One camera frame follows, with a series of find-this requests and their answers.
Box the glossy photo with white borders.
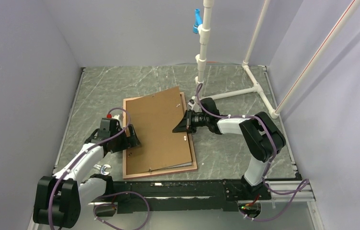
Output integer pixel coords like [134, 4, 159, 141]
[155, 161, 192, 170]

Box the red wooden picture frame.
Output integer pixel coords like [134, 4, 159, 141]
[122, 91, 198, 180]

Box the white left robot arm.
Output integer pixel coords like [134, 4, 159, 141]
[33, 115, 140, 229]

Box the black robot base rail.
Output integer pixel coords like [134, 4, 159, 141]
[50, 171, 302, 218]

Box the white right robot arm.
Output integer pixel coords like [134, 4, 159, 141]
[172, 98, 286, 199]

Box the blue pipe fitting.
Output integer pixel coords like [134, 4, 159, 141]
[193, 9, 203, 34]

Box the white PVC pipe stand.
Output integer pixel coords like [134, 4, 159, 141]
[194, 0, 360, 118]

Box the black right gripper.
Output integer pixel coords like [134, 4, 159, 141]
[173, 110, 209, 135]

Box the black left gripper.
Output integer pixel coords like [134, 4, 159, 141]
[111, 124, 141, 153]

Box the brown cardboard backing board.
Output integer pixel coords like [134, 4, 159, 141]
[124, 86, 194, 176]

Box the silver open-end wrench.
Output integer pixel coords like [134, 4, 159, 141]
[93, 164, 111, 175]

